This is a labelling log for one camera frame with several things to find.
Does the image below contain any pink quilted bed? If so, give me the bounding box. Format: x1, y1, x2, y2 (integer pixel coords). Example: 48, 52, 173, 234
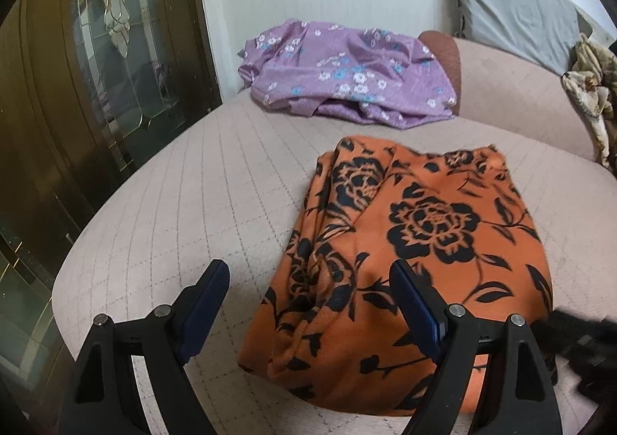
51, 37, 617, 435

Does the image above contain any beige patterned cloth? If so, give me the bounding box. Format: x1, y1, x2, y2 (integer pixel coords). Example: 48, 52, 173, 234
561, 32, 617, 170

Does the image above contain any grey pillow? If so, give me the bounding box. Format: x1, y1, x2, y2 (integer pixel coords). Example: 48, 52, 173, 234
443, 0, 596, 76

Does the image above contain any brown cushion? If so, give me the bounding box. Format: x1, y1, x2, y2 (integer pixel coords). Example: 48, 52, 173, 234
418, 30, 464, 118

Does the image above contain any purple floral garment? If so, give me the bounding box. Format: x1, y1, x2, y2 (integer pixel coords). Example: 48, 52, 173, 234
238, 18, 459, 130

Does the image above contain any dark wooden glass door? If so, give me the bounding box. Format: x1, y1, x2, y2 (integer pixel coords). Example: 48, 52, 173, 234
0, 0, 223, 416

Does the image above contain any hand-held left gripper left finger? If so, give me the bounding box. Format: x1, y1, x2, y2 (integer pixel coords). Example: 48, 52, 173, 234
58, 259, 231, 435

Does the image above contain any orange black floral garment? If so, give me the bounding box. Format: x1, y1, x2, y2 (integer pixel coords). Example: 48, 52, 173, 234
238, 135, 555, 416

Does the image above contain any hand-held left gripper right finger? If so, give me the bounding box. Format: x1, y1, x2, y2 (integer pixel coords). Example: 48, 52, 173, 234
388, 259, 565, 435

